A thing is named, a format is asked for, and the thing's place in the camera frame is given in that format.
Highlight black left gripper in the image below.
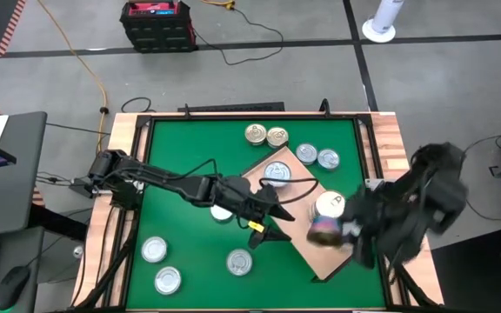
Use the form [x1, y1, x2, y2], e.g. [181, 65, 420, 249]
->
[231, 185, 297, 251]

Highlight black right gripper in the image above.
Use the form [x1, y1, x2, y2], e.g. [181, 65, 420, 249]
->
[340, 189, 393, 270]

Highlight gold-lid blue salmon can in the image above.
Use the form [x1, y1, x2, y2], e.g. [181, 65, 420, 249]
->
[266, 126, 290, 148]
[311, 190, 346, 220]
[244, 123, 268, 146]

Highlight white-lid seafood can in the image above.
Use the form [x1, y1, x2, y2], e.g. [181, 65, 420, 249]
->
[209, 203, 234, 223]

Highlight silver-lid teal seafood can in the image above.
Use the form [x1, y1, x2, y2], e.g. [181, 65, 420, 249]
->
[317, 149, 342, 170]

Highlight silver-lid blue-white seafood can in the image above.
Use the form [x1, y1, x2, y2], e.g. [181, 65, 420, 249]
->
[295, 143, 319, 166]

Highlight wooden board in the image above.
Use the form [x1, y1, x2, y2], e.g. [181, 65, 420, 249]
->
[241, 144, 369, 283]

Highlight green table mat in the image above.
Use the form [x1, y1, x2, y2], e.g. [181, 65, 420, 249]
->
[124, 117, 387, 310]

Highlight long black bar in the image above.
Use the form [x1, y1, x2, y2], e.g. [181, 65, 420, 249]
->
[177, 102, 286, 113]

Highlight black floor mat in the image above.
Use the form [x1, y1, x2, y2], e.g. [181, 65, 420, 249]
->
[431, 229, 501, 313]

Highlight white pole with round base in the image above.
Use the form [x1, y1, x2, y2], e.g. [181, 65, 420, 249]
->
[361, 0, 406, 44]

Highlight black crate with red top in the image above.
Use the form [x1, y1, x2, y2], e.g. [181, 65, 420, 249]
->
[118, 0, 199, 54]

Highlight grey desk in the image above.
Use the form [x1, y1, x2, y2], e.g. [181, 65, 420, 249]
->
[0, 111, 49, 313]

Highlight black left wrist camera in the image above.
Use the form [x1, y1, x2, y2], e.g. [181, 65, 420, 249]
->
[220, 175, 251, 199]

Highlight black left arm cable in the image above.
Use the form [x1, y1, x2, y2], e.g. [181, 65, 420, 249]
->
[189, 158, 320, 206]

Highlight black table frame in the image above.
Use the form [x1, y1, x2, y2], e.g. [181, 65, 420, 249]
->
[76, 110, 443, 313]

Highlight black floor cable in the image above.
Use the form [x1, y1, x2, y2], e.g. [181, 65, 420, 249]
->
[191, 6, 285, 67]
[461, 134, 501, 221]

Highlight coiled black cable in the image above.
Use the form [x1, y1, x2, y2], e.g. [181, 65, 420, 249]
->
[120, 96, 154, 114]

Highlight long yellow cable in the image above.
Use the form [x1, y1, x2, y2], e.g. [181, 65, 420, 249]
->
[36, 0, 110, 164]

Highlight thin black cable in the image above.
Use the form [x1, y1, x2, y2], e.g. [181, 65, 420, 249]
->
[44, 123, 112, 136]

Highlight yellow cable with plug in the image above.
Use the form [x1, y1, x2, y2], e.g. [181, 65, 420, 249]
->
[201, 0, 237, 11]

